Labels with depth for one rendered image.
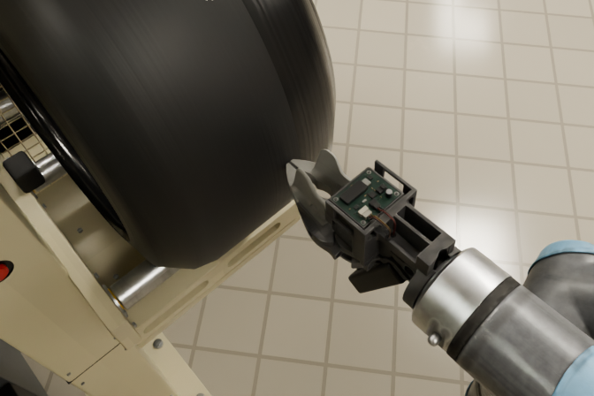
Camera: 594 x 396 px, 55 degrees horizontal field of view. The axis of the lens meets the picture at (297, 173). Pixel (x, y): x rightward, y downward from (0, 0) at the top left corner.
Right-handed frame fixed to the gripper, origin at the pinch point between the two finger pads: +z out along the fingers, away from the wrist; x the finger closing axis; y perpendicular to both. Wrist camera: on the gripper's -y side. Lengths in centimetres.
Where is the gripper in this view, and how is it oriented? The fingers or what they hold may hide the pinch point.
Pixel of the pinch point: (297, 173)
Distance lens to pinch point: 64.5
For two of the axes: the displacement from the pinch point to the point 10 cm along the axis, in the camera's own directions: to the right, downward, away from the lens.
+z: -6.7, -5.7, 4.8
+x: -7.4, 5.7, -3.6
